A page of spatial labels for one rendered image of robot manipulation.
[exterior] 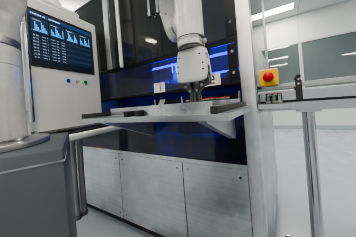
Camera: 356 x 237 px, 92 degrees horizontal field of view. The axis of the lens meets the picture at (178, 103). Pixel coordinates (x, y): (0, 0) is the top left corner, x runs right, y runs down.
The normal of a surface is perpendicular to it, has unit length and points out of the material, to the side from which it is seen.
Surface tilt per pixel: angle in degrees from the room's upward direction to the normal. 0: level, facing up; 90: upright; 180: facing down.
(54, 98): 90
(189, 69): 94
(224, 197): 90
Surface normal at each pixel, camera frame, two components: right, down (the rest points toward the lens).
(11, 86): 0.99, -0.08
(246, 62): -0.53, 0.04
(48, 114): 0.92, -0.07
